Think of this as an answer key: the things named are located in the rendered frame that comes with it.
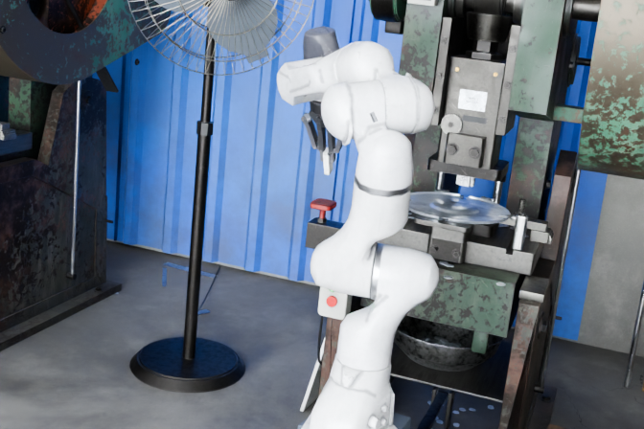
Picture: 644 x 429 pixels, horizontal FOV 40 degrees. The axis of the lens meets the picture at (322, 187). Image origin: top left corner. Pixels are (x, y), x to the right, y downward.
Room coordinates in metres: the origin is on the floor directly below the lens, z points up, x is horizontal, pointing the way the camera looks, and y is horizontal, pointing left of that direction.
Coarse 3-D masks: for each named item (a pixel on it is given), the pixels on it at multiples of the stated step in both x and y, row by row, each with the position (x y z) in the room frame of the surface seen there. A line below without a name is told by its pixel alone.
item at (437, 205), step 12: (420, 192) 2.39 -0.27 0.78; (432, 192) 2.41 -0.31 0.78; (444, 192) 2.42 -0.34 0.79; (420, 204) 2.27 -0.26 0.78; (432, 204) 2.27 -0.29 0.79; (444, 204) 2.28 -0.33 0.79; (456, 204) 2.29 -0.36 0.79; (468, 204) 2.31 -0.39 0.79; (480, 204) 2.34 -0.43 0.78; (492, 204) 2.36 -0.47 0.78; (432, 216) 2.15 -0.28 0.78; (444, 216) 2.17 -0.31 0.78; (456, 216) 2.18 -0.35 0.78; (468, 216) 2.20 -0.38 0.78; (480, 216) 2.21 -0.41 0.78; (492, 216) 2.22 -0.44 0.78
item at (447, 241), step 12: (420, 216) 2.15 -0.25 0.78; (432, 228) 2.24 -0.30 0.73; (444, 228) 2.11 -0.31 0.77; (456, 228) 2.10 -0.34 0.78; (468, 228) 2.10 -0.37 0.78; (432, 240) 2.24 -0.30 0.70; (444, 240) 2.23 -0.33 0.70; (456, 240) 2.22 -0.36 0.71; (432, 252) 2.23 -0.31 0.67; (444, 252) 2.23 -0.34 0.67; (456, 252) 2.21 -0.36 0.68
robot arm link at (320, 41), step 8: (312, 32) 2.11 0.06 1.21; (320, 32) 2.10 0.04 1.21; (328, 32) 2.10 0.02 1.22; (304, 40) 2.12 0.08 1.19; (312, 40) 2.10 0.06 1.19; (320, 40) 2.09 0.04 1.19; (328, 40) 2.09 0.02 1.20; (336, 40) 2.11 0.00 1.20; (304, 48) 2.13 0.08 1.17; (312, 48) 2.10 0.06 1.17; (320, 48) 2.09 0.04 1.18; (328, 48) 2.07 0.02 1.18; (336, 48) 2.08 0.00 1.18; (304, 56) 2.13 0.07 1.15; (312, 56) 2.11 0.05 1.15
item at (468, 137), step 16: (464, 64) 2.33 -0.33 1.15; (480, 64) 2.31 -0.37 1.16; (496, 64) 2.30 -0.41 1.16; (448, 80) 2.34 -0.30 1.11; (464, 80) 2.33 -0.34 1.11; (480, 80) 2.31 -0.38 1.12; (496, 80) 2.30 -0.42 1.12; (448, 96) 2.34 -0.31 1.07; (464, 96) 2.32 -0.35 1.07; (480, 96) 2.31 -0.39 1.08; (496, 96) 2.30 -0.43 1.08; (448, 112) 2.33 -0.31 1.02; (464, 112) 2.32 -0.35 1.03; (480, 112) 2.31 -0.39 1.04; (496, 112) 2.30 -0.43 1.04; (448, 128) 2.32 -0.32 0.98; (464, 128) 2.32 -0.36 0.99; (480, 128) 2.31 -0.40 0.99; (448, 144) 2.30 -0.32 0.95; (464, 144) 2.29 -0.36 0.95; (480, 144) 2.27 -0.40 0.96; (496, 144) 2.32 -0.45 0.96; (448, 160) 2.30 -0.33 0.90; (464, 160) 2.29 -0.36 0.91; (480, 160) 2.27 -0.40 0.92; (496, 160) 2.37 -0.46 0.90
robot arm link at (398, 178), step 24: (336, 96) 1.64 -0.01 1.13; (360, 96) 1.65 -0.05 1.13; (384, 96) 1.65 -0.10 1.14; (336, 120) 1.63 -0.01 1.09; (360, 120) 1.63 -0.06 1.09; (384, 120) 1.64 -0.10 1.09; (360, 144) 1.63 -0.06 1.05; (384, 144) 1.59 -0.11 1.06; (408, 144) 1.62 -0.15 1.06; (360, 168) 1.62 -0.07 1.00; (384, 168) 1.59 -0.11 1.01; (408, 168) 1.61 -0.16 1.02; (384, 192) 1.59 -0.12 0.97
